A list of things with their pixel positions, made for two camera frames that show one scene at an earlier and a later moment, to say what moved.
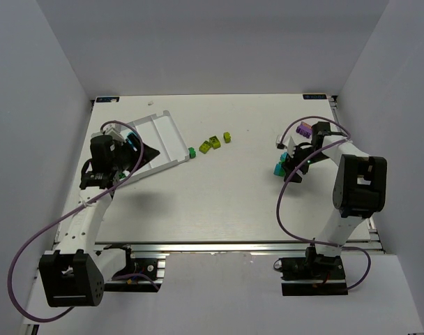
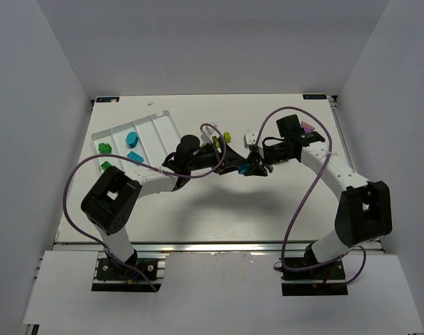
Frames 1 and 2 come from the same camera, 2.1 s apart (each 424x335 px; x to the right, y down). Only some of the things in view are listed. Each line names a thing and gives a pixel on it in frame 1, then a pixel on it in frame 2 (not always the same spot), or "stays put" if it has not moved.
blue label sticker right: [314, 96] stays put
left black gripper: [134, 150] to [220, 159]
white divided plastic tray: [160, 132] stays put
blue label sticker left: [107, 99] stays put
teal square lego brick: [279, 170] to [243, 169]
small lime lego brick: [226, 137] stays put
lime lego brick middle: [215, 142] stays put
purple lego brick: [305, 130] stays put
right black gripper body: [296, 160] to [264, 155]
